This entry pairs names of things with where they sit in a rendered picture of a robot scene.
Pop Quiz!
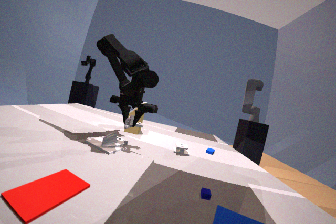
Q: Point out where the blue flat block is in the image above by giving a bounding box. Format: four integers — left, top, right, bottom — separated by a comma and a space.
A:
206, 148, 215, 155

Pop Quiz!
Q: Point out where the small blue cube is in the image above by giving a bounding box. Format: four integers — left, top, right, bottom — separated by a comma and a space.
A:
201, 188, 211, 200

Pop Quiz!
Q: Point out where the red flat plate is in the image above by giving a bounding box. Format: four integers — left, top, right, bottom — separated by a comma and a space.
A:
1, 169, 90, 224

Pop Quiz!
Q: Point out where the blue square plate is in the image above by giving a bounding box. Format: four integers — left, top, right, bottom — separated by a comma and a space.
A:
213, 205, 264, 224

